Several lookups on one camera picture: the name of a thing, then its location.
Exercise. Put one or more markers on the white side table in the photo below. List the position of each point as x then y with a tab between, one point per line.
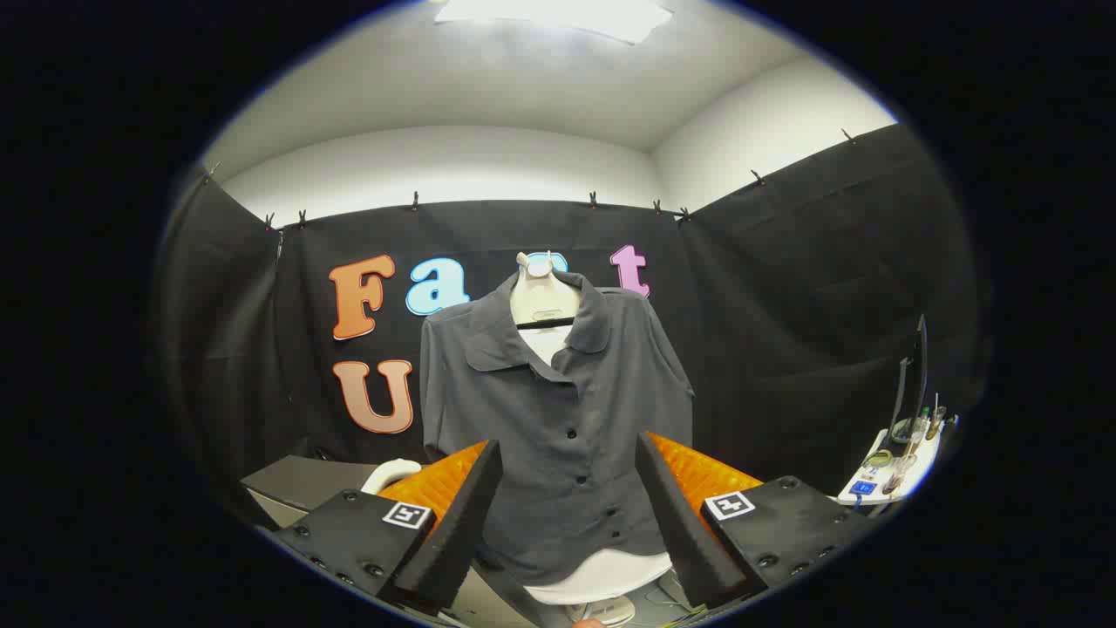
889	475

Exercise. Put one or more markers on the ceiling light panel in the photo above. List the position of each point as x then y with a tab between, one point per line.
558	13

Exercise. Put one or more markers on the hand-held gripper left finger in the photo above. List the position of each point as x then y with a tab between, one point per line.
462	523

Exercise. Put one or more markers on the white garment steamer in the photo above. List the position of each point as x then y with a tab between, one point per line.
388	474

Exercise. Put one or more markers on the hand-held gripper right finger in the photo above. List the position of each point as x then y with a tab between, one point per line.
676	523

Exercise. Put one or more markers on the white mannequin torso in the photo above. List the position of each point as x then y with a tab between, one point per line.
542	301

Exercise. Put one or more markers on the dark monitor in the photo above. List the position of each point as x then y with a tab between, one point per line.
911	375

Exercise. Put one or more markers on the grey button shirt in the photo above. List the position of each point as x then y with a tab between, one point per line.
540	419

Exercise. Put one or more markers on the grey drawer cabinet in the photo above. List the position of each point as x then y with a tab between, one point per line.
305	480

